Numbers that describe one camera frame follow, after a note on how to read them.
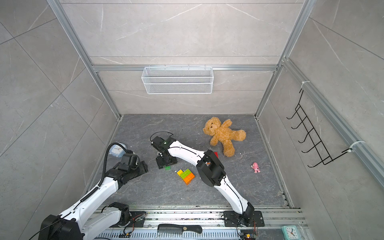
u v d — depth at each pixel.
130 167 0.66
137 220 0.71
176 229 0.71
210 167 0.57
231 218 0.74
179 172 0.88
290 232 0.69
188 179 0.84
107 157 0.62
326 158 0.58
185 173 0.86
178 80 1.00
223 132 0.99
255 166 0.90
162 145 0.68
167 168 0.81
